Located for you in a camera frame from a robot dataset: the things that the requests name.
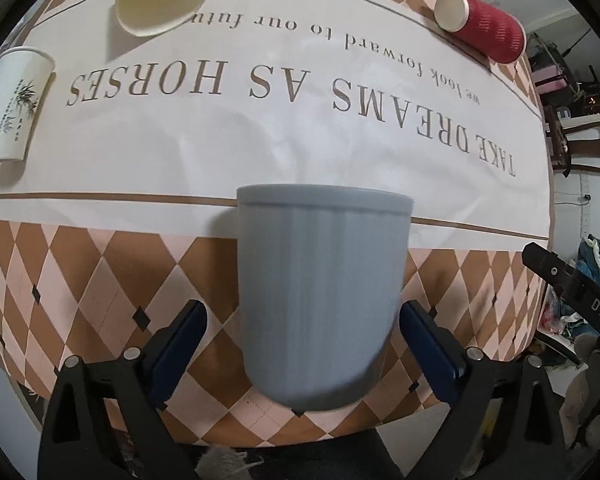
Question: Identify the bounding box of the grey plastic mug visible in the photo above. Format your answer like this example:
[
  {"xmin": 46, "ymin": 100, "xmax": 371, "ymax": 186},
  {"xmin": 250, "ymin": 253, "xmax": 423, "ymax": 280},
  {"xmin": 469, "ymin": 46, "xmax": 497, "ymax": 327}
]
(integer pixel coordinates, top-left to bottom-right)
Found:
[{"xmin": 237, "ymin": 184, "xmax": 413, "ymax": 412}]

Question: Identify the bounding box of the red corrugated paper cup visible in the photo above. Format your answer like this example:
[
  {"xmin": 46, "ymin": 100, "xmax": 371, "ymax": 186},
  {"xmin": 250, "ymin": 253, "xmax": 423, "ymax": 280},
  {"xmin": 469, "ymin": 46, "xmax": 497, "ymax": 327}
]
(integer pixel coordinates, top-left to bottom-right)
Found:
[{"xmin": 434, "ymin": 0, "xmax": 527, "ymax": 64}]

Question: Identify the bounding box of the white printed paper cup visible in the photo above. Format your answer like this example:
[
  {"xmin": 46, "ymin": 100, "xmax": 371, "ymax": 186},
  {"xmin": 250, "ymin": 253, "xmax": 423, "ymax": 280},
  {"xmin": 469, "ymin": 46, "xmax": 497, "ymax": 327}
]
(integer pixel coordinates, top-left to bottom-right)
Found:
[{"xmin": 0, "ymin": 46, "xmax": 55, "ymax": 162}]

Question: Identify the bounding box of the white chair with clothes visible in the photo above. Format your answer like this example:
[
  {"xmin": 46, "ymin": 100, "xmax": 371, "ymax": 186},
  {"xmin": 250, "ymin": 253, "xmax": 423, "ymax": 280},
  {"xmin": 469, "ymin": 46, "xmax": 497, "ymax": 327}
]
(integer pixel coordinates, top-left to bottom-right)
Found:
[{"xmin": 532, "ymin": 234, "xmax": 600, "ymax": 366}]

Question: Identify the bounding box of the brown wooden chair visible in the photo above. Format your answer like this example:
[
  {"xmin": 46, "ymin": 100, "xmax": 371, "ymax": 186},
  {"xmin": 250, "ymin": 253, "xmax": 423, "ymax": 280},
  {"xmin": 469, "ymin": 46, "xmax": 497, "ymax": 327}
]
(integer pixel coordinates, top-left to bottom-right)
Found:
[{"xmin": 544, "ymin": 106, "xmax": 600, "ymax": 178}]

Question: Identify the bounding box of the checkered lettered tablecloth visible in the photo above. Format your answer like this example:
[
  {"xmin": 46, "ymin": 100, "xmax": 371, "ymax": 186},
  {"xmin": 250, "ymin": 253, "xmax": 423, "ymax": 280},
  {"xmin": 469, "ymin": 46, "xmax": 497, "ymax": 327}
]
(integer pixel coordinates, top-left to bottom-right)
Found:
[{"xmin": 0, "ymin": 0, "xmax": 550, "ymax": 446}]

